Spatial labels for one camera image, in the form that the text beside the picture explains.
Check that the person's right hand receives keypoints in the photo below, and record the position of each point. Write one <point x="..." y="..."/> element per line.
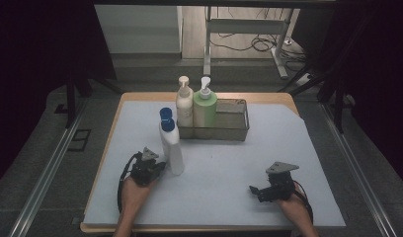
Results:
<point x="298" y="212"/>

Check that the person's left hand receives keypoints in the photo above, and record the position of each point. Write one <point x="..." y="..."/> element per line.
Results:
<point x="135" y="196"/>

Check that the aluminium floor rail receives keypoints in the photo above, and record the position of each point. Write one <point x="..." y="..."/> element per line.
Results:
<point x="41" y="184"/>
<point x="357" y="177"/>

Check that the grey metal mesh basket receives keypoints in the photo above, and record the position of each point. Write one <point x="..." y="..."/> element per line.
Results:
<point x="235" y="131"/>

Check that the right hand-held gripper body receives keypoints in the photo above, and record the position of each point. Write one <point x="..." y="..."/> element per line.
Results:
<point x="282" y="187"/>

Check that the white table sheet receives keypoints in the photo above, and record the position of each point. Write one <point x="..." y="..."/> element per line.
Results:
<point x="222" y="184"/>

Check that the dark curtain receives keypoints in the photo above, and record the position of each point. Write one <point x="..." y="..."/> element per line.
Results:
<point x="25" y="65"/>
<point x="380" y="65"/>

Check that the black stand legs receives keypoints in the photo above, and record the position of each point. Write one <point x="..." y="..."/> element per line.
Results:
<point x="338" y="108"/>
<point x="70" y="98"/>

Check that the green bottle with white pump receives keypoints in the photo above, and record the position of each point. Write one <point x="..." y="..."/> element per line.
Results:
<point x="205" y="112"/>

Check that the white bottle with blue pump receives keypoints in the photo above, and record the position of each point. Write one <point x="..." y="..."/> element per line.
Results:
<point x="173" y="151"/>

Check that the white cabinet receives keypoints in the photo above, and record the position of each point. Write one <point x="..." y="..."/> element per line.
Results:
<point x="140" y="29"/>

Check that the cream pump bottle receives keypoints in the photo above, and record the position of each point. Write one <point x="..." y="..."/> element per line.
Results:
<point x="184" y="108"/>

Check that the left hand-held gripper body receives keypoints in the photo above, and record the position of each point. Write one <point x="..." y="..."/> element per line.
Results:
<point x="144" y="171"/>

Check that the white metal desk frame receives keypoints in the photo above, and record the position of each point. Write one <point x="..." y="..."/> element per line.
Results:
<point x="245" y="25"/>

